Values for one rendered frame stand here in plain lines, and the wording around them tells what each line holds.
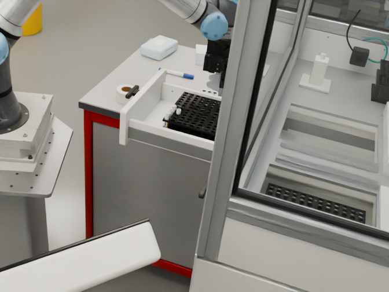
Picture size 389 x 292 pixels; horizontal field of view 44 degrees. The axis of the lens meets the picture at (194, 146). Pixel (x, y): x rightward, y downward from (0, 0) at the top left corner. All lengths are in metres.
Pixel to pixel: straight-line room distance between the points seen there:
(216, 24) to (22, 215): 0.78
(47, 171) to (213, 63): 0.62
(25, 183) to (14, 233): 0.30
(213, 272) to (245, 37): 0.44
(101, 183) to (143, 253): 1.28
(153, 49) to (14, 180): 0.86
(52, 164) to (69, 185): 1.12
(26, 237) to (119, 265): 1.04
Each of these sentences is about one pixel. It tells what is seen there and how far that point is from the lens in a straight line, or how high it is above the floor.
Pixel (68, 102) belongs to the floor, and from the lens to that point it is 3.15.
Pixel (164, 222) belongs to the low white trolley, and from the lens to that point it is 1.82.
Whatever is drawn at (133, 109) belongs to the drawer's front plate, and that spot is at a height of 0.91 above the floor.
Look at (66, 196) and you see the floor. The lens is 2.42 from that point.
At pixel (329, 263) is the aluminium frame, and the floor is 1.02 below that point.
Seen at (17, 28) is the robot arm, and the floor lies 1.05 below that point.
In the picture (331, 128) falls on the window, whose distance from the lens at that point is 0.70.
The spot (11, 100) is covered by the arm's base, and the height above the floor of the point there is 0.90.
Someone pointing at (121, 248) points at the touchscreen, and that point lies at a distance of 0.55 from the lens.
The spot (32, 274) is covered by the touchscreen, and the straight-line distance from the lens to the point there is 0.53.
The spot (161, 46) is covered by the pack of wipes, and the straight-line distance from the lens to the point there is 1.98.
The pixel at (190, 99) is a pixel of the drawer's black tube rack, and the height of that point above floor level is 0.90.
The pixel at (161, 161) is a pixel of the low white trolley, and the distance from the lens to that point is 1.65.
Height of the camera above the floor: 1.59
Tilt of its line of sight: 34 degrees down
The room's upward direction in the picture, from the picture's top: 8 degrees clockwise
